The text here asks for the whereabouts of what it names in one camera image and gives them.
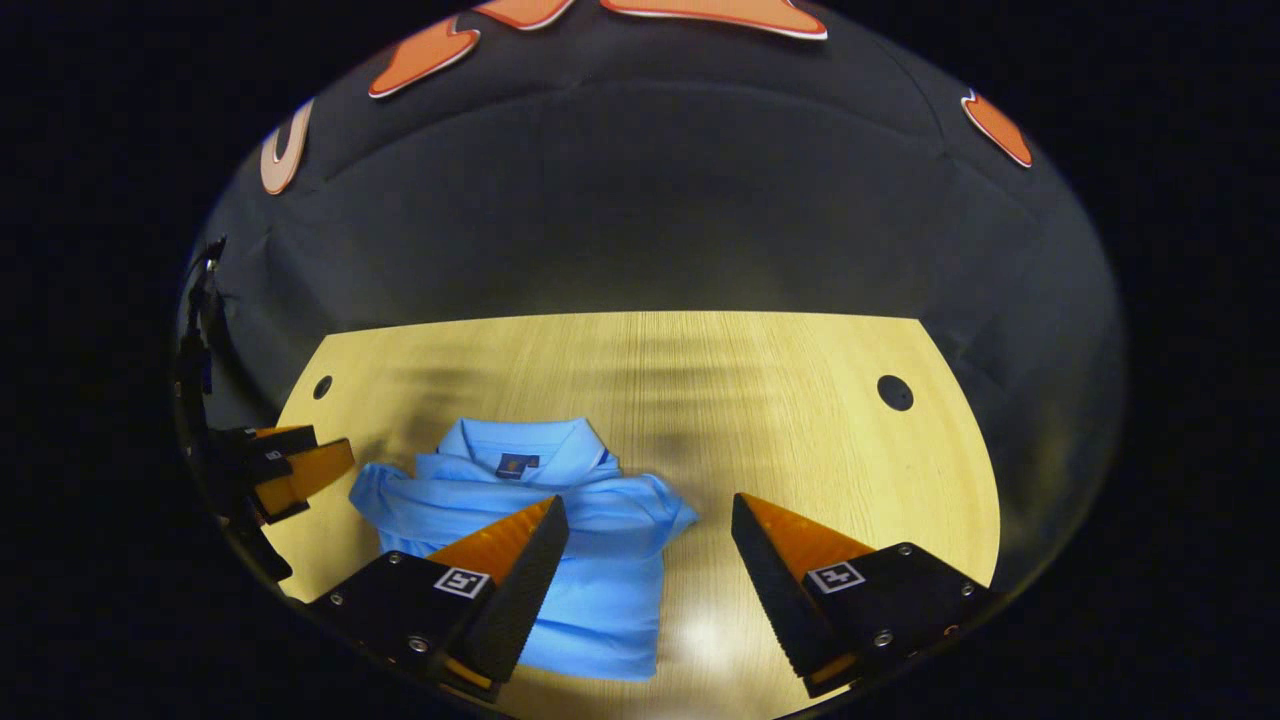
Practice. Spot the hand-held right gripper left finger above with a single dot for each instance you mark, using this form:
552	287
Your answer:
520	600

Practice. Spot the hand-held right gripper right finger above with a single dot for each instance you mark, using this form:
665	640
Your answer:
775	590

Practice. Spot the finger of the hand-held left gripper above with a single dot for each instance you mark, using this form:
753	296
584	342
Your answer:
285	435
310	470

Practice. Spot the light blue T-shirt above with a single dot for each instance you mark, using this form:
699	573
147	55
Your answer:
600	600

